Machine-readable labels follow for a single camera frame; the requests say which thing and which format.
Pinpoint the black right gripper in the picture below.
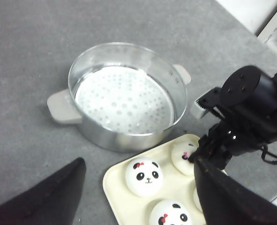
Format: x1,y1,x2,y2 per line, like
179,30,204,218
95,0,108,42
188,121,265,170

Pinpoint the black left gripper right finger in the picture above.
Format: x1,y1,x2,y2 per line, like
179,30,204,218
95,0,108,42
194,157,277,225

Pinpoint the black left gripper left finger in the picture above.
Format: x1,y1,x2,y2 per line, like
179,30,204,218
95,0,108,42
0,157,86,225

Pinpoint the white bun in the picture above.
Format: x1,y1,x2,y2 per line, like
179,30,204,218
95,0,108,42
193,188,203,212

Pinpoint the panda bun with red bow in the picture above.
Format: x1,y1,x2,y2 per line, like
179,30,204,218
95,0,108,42
125,157,164,197

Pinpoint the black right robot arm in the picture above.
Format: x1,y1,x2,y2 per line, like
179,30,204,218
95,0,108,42
187,65,277,170

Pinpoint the cream rectangular plastic tray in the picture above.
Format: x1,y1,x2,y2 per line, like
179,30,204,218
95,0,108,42
102,134,206,225

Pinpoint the stainless steel steamer pot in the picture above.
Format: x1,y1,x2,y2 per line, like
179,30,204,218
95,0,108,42
46,42,191,152

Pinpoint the black cable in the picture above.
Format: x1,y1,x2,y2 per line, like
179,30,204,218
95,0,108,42
260,145,277,165

